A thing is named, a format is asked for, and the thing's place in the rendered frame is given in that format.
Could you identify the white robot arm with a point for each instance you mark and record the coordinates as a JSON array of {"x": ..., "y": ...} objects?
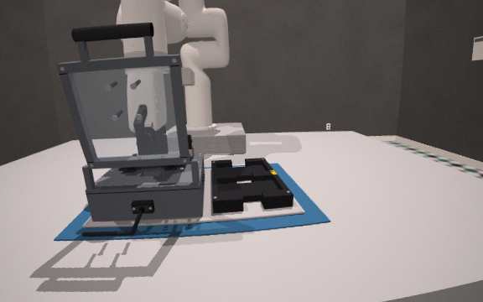
[{"x": 171, "y": 24}]

